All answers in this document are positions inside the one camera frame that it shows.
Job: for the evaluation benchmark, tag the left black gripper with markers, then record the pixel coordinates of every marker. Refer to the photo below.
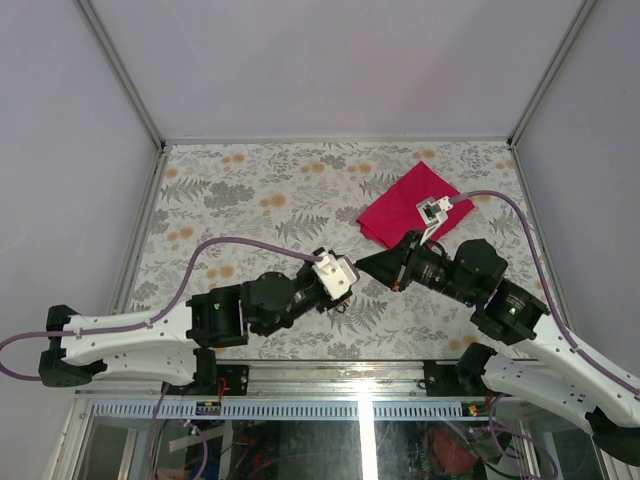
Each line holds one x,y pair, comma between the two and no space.
308,271

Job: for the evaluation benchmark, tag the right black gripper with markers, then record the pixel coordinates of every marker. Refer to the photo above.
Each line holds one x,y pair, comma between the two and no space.
395,267

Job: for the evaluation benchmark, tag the large metal keyring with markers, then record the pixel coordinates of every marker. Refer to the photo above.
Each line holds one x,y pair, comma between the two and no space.
340,305

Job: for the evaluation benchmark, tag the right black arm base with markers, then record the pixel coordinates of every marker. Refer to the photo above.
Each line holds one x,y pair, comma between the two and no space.
440,379

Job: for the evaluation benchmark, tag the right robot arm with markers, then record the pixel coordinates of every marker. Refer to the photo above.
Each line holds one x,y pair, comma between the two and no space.
581,386

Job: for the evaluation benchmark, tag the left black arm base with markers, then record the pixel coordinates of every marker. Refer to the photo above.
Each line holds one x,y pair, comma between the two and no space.
230,380

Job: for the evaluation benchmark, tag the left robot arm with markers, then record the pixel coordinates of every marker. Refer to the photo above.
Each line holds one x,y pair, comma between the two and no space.
177,344

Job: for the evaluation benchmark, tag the folded magenta cloth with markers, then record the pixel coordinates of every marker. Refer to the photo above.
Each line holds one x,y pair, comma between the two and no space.
394,213

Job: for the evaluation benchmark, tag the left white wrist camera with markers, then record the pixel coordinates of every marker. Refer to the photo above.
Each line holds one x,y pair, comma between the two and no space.
337,274

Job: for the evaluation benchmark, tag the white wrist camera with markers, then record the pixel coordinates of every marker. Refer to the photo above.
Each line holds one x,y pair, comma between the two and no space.
434,214
337,274

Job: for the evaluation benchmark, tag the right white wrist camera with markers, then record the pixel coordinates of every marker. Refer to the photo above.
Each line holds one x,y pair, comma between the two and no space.
434,214

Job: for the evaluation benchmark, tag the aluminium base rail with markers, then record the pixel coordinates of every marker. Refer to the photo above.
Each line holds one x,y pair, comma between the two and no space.
297,390

